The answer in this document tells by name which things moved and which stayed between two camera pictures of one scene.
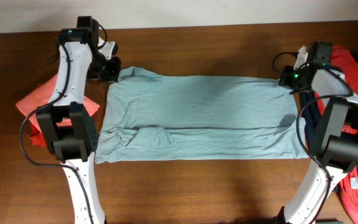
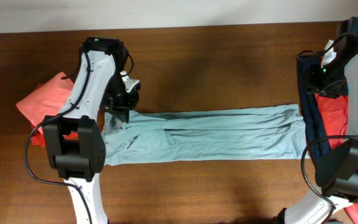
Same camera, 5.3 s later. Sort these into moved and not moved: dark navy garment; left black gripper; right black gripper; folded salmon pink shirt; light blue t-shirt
Moved: right black gripper; left black gripper; light blue t-shirt
Not moved: dark navy garment; folded salmon pink shirt
